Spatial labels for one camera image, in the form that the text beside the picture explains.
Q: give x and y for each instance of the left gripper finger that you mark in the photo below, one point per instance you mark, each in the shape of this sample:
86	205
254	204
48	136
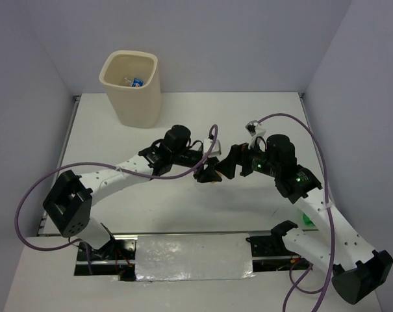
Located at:
207	174
212	161

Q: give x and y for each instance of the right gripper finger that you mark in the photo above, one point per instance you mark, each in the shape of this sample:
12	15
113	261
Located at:
228	165
246	166

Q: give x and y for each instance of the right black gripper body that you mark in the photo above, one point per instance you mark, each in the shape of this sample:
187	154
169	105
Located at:
262	163

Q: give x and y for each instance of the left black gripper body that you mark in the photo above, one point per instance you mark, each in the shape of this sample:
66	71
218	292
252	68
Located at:
186	156

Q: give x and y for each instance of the small bottle blue cap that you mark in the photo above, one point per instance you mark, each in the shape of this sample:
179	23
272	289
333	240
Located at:
132	82

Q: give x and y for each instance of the clear bottle yellow cap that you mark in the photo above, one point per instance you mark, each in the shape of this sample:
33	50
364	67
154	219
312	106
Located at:
208	174

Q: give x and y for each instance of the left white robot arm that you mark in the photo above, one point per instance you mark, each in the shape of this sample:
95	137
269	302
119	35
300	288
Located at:
72	196

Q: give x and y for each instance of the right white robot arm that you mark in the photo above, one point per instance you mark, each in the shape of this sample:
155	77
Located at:
356	267

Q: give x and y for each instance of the beige plastic bin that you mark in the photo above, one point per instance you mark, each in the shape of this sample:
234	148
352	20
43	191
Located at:
134	107

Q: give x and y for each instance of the green plastic bottle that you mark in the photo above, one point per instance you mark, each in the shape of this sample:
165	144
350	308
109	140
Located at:
307	221

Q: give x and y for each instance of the silver reflective sheet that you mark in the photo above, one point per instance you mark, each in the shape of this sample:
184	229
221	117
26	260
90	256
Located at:
196	257

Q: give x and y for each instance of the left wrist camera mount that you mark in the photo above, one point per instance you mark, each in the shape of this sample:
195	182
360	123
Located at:
211	148

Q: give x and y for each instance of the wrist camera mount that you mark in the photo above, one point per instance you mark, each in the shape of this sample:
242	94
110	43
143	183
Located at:
255	129
211	148

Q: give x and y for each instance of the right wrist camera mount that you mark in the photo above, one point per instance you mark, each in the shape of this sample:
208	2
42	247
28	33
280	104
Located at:
255	129

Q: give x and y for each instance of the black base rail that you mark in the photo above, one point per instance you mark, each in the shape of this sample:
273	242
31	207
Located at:
266	258

